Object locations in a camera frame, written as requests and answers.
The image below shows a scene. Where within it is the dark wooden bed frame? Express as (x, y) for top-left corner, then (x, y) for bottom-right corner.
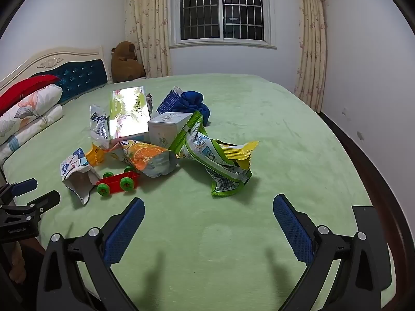
(319, 110), (415, 266)

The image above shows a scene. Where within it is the brown teddy bear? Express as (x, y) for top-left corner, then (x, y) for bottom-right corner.
(111, 41), (146, 83)

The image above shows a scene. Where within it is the floral beige curtain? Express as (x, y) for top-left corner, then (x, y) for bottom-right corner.
(125, 0), (172, 78)
(293, 0), (327, 112)

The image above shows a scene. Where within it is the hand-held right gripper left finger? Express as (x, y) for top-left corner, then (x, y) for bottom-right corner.
(36, 197), (146, 311)

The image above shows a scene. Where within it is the red pillow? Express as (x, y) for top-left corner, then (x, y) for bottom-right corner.
(0, 74), (60, 117)

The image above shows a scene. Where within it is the floral pillow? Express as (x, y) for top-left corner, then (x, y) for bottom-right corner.
(0, 104), (64, 162)
(0, 83), (63, 146)

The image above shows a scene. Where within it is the blue cloth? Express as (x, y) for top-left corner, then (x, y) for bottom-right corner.
(171, 91), (212, 126)

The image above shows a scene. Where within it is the yellow wrapper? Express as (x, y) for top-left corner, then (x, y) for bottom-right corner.
(219, 140), (261, 171)

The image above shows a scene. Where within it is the green bed blanket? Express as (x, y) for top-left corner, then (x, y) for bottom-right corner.
(0, 73), (394, 311)

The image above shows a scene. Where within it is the blue and white carton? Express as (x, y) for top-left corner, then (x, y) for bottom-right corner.
(156, 86), (185, 115)

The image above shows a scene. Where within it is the red toy car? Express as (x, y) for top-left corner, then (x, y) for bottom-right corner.
(95, 166), (141, 198)

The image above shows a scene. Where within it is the yellow toy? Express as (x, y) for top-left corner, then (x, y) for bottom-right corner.
(85, 143), (109, 167)

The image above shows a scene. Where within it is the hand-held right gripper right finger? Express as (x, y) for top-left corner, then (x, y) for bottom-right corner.
(273, 194), (393, 311)

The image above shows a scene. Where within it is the green snack bag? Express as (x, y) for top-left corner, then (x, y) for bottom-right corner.
(169, 110), (242, 172)
(207, 160), (253, 198)

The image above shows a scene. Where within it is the grey cube box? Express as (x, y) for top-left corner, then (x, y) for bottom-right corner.
(147, 112), (192, 148)

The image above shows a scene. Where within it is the white green box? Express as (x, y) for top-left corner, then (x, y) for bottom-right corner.
(108, 86), (153, 140)

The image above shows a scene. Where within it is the cream and blue headboard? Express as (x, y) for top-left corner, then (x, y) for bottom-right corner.
(0, 46), (109, 106)

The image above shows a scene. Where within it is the clear plastic wrapper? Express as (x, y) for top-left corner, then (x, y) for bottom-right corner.
(89, 104), (111, 151)

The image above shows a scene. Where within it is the orange snack bag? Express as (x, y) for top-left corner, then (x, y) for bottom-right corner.
(108, 139), (180, 178)

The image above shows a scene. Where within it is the person's left hand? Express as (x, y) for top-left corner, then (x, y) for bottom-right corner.
(9, 243), (27, 284)

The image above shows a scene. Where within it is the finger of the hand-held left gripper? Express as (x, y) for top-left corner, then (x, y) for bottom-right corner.
(0, 178), (38, 201)
(19, 190), (61, 216)

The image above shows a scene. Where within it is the barred window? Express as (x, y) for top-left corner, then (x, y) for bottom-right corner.
(169, 0), (277, 50)

